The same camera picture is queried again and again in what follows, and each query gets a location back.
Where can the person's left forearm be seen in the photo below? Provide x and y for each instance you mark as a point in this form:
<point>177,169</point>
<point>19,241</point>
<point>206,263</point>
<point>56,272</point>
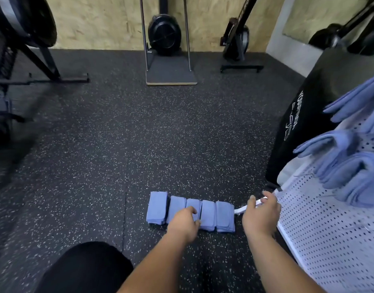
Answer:
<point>156,265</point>

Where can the white perforated metal rack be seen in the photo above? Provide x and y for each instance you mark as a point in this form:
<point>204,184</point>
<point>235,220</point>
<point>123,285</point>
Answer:
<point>333,241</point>

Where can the black upright exercise machine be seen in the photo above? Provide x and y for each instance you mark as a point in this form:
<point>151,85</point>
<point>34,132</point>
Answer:
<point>236,42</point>

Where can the person's right hand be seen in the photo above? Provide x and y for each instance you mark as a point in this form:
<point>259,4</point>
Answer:
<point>261,218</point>

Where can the person's right forearm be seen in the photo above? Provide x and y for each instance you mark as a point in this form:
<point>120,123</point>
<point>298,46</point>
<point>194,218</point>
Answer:
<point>281,265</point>

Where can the person's left hand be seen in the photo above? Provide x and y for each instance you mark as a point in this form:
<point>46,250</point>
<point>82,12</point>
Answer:
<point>184,225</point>

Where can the black printed punching bag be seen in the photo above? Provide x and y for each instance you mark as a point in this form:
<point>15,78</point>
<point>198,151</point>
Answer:
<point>309,100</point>

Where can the black rowing machine with rail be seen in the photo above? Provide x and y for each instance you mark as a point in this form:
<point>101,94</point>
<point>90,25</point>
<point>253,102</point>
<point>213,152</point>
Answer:
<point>16,33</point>

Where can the plain blue towel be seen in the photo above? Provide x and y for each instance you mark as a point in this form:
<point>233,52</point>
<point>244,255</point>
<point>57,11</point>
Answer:
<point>176,203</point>
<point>225,216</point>
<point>358,183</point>
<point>208,215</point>

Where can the black ski trainer wooden-edged platform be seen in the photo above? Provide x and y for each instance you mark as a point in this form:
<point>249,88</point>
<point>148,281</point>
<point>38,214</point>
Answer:
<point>165,51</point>

